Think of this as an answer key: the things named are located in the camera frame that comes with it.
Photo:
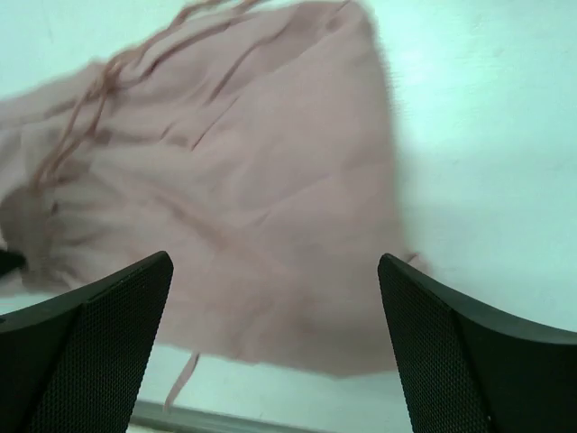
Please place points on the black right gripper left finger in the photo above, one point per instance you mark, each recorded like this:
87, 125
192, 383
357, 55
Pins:
74, 363

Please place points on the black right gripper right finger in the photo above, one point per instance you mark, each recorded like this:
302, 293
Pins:
465, 366

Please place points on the pink drawstring trousers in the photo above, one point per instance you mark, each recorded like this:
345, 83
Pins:
255, 147

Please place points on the aluminium table frame rail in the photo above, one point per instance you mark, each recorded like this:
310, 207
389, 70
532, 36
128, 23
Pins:
147, 414

